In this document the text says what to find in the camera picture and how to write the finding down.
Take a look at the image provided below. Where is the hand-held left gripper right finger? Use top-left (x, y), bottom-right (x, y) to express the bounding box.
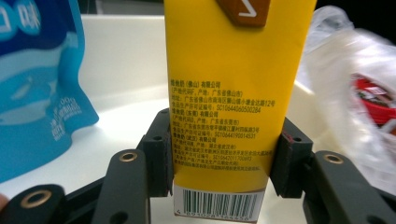
top-left (269, 117), bottom-right (314, 200)

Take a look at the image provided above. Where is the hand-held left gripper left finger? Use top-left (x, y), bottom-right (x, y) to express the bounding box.
top-left (136, 107), bottom-right (174, 199)

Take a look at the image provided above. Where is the white plastic tray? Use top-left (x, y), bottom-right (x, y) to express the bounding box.
top-left (0, 13), bottom-right (321, 224)

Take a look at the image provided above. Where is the clear plastic bag smiley print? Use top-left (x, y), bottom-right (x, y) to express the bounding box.
top-left (293, 5), bottom-right (396, 195)

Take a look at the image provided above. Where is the yellow drink carton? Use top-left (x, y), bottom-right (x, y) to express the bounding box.
top-left (163, 0), bottom-right (318, 224)

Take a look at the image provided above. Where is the red lidded cup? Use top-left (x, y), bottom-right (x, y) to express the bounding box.
top-left (350, 74), bottom-right (396, 135)

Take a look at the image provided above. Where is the blue snack pouch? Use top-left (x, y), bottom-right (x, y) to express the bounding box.
top-left (0, 0), bottom-right (100, 184)

